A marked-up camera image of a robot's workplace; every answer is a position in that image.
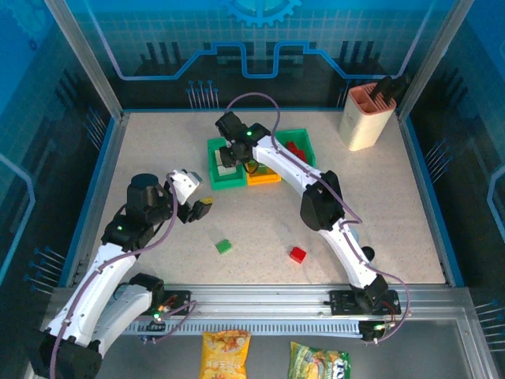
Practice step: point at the small white lego brick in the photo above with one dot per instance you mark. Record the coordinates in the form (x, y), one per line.
(217, 156)

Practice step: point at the small red lego brick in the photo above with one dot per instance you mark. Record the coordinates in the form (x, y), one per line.
(302, 156)
(298, 255)
(293, 147)

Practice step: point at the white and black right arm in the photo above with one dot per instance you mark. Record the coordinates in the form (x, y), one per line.
(284, 162)

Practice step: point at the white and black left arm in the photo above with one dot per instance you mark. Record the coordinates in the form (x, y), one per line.
(90, 284)

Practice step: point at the green plastic bin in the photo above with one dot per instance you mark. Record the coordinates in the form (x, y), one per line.
(286, 136)
(229, 182)

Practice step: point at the yellow plastic bin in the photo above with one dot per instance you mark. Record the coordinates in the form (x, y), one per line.
(262, 181)

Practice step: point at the small lit circuit board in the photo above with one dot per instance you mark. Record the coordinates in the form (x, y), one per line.
(376, 327)
(159, 314)

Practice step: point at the beige utensil holder pink rim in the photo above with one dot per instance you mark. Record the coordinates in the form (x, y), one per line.
(363, 126)

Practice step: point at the yellow chips bag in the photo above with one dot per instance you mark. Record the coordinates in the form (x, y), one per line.
(225, 355)

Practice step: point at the green chips bag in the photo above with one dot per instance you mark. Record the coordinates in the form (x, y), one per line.
(315, 363)

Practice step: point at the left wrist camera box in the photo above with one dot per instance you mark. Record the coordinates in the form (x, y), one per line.
(185, 185)

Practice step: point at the blue table edge rail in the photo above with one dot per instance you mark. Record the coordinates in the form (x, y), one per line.
(432, 197)
(98, 158)

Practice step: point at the aluminium frame rail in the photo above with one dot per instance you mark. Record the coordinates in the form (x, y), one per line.
(256, 300)

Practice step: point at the aluminium frame post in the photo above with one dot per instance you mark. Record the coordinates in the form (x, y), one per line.
(434, 55)
(84, 59)

